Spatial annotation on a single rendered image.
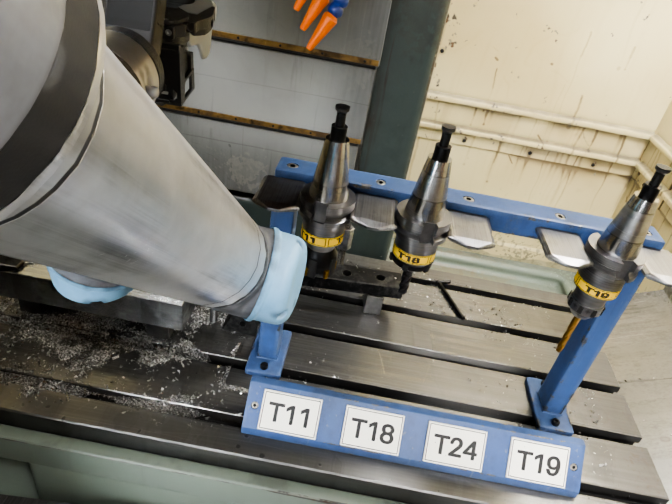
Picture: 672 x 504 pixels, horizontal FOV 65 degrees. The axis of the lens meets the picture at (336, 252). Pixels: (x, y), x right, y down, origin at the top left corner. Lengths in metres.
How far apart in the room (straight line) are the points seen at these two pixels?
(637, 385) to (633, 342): 0.12
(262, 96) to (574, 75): 0.83
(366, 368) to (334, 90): 0.56
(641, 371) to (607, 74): 0.76
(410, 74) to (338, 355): 0.59
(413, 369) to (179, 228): 0.69
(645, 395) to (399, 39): 0.84
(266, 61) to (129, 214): 0.95
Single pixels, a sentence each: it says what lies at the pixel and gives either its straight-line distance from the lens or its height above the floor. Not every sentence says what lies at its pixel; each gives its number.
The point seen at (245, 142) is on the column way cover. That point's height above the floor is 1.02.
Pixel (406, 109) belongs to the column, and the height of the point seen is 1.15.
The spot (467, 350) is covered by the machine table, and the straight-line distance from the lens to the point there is 0.94.
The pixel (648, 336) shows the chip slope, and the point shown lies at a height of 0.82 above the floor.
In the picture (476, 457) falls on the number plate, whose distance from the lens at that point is 0.76.
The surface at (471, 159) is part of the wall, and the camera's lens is 1.60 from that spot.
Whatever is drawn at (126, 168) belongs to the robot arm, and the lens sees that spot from 0.17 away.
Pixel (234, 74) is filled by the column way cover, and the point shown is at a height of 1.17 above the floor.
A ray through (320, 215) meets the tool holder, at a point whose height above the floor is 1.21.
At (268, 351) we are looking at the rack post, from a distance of 0.81.
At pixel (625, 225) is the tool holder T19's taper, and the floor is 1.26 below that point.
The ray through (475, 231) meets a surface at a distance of 0.61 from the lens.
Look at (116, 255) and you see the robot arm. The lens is 0.20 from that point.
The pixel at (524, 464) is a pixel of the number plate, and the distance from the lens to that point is 0.78.
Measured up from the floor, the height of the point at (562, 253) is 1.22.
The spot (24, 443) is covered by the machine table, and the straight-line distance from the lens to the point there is 0.82.
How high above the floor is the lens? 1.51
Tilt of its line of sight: 34 degrees down
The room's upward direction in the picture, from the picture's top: 10 degrees clockwise
